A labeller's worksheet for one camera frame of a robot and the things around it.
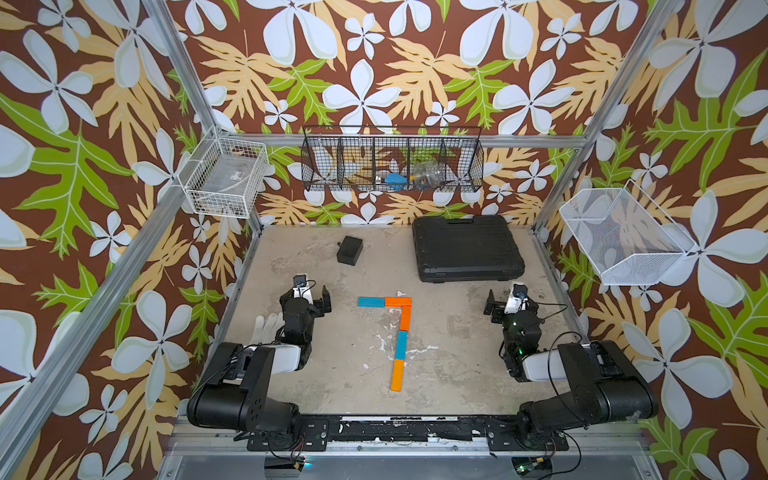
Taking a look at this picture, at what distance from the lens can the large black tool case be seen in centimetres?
101

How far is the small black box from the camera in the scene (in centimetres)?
110

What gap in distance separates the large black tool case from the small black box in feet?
0.71
